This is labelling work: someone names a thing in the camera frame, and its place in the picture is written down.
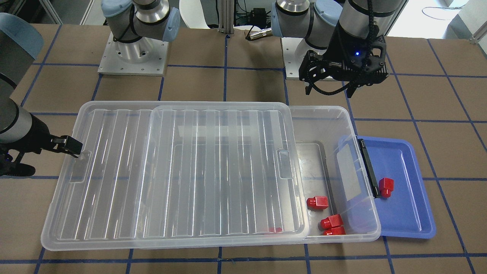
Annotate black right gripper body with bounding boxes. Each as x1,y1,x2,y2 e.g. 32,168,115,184
23,115,59,153

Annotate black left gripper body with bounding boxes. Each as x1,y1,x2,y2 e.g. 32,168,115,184
299,35,388,85

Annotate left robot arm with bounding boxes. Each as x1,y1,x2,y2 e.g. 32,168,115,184
246,0,403,98

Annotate black box latch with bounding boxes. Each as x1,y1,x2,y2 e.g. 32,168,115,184
358,138,382,198

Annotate clear plastic storage box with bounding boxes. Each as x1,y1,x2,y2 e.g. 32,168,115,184
76,102,382,244

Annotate blue plastic tray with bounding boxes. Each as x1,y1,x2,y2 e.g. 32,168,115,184
339,135,436,239

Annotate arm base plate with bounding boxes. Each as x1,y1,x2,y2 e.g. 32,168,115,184
281,37,345,81
97,33,169,76

